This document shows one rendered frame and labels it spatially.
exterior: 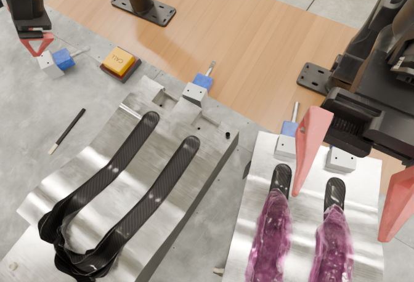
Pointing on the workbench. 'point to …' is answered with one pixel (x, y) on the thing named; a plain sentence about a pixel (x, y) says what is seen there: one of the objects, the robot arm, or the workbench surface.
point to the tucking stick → (66, 131)
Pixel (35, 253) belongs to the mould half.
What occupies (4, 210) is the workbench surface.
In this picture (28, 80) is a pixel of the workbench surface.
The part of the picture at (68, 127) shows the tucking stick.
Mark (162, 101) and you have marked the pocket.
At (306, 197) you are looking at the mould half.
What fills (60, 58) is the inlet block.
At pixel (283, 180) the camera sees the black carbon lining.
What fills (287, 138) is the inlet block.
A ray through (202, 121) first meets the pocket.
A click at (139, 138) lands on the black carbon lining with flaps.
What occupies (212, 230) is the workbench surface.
